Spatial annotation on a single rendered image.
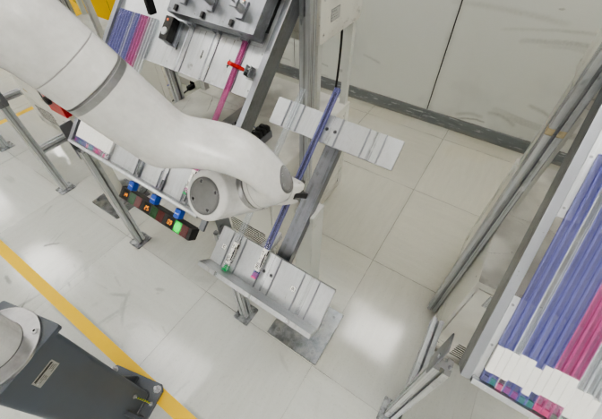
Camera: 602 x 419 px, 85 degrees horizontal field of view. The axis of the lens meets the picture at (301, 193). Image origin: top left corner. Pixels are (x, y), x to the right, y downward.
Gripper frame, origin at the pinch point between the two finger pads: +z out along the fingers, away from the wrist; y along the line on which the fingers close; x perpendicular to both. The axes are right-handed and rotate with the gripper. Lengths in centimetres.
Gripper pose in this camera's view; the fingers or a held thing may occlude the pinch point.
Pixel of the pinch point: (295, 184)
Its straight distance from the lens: 80.5
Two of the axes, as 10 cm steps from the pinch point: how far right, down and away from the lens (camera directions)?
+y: -8.3, -4.0, 3.7
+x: -3.3, 9.1, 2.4
